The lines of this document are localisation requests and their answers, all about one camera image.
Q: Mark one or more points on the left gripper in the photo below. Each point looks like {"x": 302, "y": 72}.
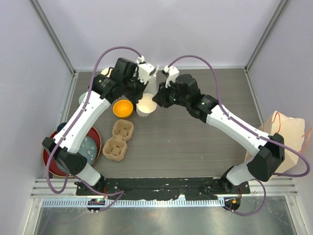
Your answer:
{"x": 135, "y": 98}

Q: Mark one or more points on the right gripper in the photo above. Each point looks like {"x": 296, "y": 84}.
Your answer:
{"x": 161, "y": 98}

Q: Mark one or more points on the paper coffee cup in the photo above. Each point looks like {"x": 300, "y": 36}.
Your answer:
{"x": 145, "y": 106}

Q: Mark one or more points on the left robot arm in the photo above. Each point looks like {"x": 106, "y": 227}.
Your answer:
{"x": 127, "y": 78}

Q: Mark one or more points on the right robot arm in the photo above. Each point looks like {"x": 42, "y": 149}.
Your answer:
{"x": 207, "y": 109}

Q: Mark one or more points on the white straw holder cup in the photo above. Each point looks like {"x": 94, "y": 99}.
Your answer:
{"x": 151, "y": 87}

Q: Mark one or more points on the orange bowl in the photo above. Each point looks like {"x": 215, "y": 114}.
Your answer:
{"x": 123, "y": 108}

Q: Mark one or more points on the stack of paper cups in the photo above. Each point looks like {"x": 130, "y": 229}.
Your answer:
{"x": 106, "y": 72}

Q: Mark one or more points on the pale green bowl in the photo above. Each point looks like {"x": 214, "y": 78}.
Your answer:
{"x": 81, "y": 98}

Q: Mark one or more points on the cardboard cup carrier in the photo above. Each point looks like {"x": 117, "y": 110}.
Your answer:
{"x": 115, "y": 148}

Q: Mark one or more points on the blue-grey plate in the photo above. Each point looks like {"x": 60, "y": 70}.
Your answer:
{"x": 88, "y": 149}

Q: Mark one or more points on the dark blue mug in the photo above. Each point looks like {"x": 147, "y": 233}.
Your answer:
{"x": 61, "y": 126}

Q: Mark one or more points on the red round tray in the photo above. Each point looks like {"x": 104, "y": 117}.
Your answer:
{"x": 57, "y": 170}

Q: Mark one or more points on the brown paper bag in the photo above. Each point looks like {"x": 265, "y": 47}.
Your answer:
{"x": 291, "y": 142}

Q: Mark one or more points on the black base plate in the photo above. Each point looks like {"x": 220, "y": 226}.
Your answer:
{"x": 165, "y": 189}

